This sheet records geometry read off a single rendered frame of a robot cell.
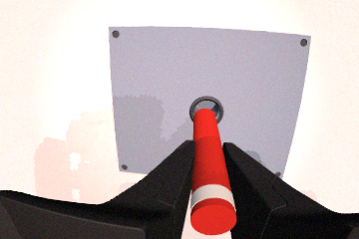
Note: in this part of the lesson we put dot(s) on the red peg with white band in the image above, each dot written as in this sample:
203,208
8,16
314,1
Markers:
211,204

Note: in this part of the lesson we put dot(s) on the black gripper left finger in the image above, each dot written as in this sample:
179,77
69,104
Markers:
153,208

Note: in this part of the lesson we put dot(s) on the grey sloped panel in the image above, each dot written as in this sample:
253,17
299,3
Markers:
160,76

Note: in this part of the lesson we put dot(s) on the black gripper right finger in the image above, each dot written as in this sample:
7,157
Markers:
268,208

